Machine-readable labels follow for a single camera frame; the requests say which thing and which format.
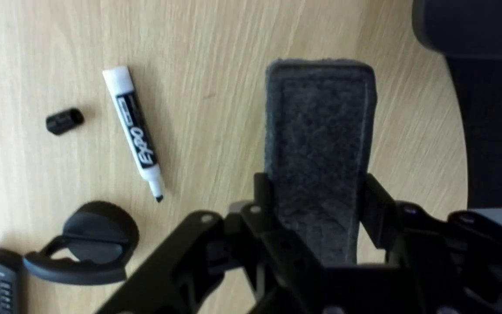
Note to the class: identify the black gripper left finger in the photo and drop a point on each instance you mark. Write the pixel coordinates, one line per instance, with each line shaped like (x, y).
(205, 262)

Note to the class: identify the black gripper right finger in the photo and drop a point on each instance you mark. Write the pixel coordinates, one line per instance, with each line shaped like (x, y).
(454, 262)

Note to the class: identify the white Expo marker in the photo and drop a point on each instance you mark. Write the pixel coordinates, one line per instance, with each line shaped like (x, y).
(137, 136)

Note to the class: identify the small black marker cap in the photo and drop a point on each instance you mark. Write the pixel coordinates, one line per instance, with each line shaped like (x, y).
(65, 121)

